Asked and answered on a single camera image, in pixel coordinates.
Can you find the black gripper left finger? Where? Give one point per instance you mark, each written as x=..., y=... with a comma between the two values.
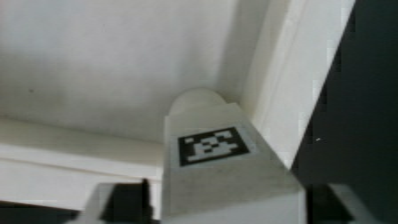
x=119, y=204

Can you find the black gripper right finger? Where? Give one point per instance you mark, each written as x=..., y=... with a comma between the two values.
x=334, y=206

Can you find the white square tabletop part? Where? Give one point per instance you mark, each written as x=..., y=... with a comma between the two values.
x=101, y=57

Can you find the white table leg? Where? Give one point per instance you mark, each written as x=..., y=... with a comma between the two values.
x=227, y=185

